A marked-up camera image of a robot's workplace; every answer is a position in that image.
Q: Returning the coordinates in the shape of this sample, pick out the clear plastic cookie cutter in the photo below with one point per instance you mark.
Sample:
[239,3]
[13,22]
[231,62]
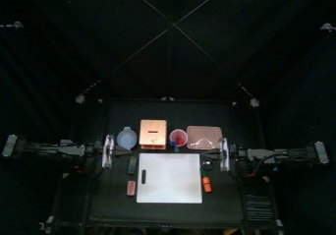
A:
[202,143]

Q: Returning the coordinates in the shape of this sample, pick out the wooden box with slot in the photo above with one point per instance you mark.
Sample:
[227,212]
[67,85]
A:
[153,134]

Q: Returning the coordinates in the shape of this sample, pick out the small red rectangular toy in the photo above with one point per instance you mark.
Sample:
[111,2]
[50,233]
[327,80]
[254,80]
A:
[131,188]

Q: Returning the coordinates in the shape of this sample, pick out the red plastic cup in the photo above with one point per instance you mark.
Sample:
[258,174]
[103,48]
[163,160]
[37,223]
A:
[179,137]

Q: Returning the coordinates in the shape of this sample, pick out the black round knob toy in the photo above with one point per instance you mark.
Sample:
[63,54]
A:
[207,164]

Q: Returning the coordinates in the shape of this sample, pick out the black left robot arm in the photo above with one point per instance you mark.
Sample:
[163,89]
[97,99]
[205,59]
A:
[53,149]

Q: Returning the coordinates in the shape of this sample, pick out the small blue toy piece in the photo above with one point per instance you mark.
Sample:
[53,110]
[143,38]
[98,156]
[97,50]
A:
[174,144]

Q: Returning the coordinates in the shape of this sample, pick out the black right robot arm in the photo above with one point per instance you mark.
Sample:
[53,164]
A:
[281,154]

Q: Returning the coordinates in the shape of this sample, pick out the dark green oblong toy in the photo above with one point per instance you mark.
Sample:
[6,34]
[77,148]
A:
[133,164]

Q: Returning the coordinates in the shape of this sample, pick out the silver frame clamp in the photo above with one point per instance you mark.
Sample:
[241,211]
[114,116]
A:
[79,98]
[327,27]
[167,98]
[17,25]
[255,102]

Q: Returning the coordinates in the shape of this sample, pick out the orange toy carrot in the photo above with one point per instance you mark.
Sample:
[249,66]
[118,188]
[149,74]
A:
[207,184]

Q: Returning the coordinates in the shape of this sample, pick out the pink square tray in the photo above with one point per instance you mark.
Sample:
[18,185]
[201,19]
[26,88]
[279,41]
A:
[205,134]

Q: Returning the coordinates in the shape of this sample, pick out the light blue plastic bowl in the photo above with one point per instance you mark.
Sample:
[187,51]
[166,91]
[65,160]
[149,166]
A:
[127,138]

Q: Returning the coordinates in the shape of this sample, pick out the white text label sticker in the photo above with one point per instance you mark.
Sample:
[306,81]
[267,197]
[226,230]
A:
[258,208]

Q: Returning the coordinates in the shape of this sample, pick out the white cutting board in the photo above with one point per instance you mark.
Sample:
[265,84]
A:
[170,177]

